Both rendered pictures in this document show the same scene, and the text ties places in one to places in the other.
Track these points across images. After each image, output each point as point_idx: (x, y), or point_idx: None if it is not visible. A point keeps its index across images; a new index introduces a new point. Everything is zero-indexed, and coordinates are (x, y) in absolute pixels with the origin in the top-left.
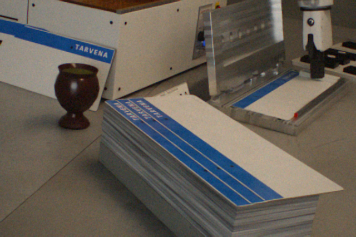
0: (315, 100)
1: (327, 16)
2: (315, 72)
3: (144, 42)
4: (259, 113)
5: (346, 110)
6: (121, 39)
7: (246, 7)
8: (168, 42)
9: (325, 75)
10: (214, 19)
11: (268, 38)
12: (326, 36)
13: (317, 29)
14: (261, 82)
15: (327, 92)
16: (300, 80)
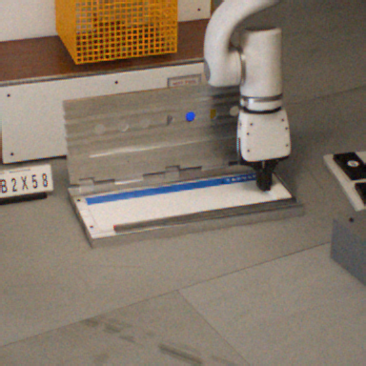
0: (176, 216)
1: (268, 121)
2: (257, 182)
3: (51, 112)
4: (87, 214)
5: (225, 238)
6: (5, 109)
7: (167, 94)
8: None
9: (279, 188)
10: (73, 109)
11: (230, 129)
12: (264, 144)
13: (242, 135)
14: (184, 179)
15: (224, 211)
16: (240, 187)
